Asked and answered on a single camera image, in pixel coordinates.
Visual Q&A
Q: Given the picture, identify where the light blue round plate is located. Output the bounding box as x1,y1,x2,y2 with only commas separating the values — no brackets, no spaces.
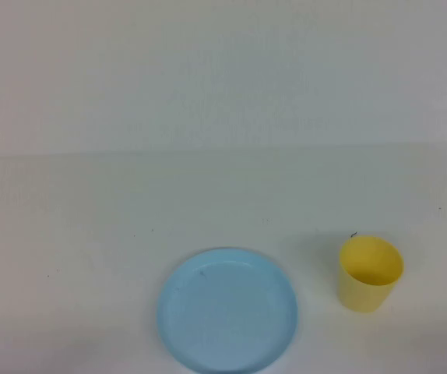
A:
156,246,299,374

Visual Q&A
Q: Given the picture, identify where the yellow plastic cup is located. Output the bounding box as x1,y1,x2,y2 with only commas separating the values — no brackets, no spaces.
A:
338,235,406,314

